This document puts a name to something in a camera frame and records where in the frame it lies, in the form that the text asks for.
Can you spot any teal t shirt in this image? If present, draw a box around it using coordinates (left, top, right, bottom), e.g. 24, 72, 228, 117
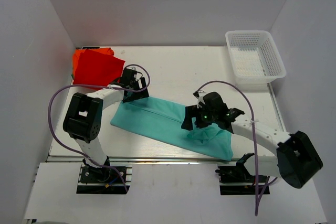
110, 97, 233, 161

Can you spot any white plastic basket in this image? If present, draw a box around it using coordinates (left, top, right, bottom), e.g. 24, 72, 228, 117
225, 30, 286, 85

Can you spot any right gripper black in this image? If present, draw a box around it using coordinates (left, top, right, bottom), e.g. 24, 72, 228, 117
182, 103, 217, 131

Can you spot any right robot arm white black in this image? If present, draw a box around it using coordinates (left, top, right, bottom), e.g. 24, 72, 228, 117
181, 92, 323, 188

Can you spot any red folded t shirt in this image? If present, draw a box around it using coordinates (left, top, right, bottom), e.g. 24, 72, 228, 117
73, 53, 125, 86

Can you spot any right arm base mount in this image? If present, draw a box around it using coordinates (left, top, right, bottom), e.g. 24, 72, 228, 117
215, 153, 256, 196

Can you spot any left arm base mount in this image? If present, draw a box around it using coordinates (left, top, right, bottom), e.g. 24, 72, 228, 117
76, 159, 131, 195

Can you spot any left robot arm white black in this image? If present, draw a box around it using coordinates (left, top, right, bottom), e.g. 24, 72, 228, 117
63, 64, 150, 182

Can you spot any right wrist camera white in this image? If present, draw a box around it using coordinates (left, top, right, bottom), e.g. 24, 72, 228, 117
193, 90, 207, 108

